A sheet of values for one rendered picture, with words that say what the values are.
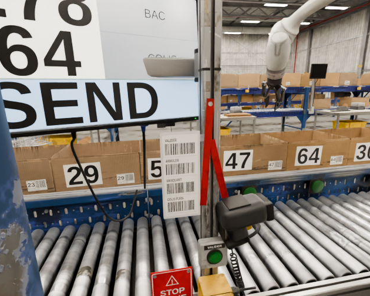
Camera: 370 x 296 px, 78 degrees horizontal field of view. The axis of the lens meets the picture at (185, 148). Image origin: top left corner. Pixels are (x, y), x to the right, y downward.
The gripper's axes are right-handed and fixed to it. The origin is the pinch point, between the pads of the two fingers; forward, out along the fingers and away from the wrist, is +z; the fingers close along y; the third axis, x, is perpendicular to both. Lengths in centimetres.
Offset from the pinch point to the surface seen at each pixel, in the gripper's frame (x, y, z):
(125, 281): -112, 8, -24
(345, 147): 5.7, 42.7, 19.5
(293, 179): -30.1, 29.5, 15.4
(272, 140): -13.3, 8.7, 14.6
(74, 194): -106, -39, -20
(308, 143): -9.7, 26.9, 9.2
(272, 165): -30.6, 17.9, 11.3
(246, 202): -78, 31, -53
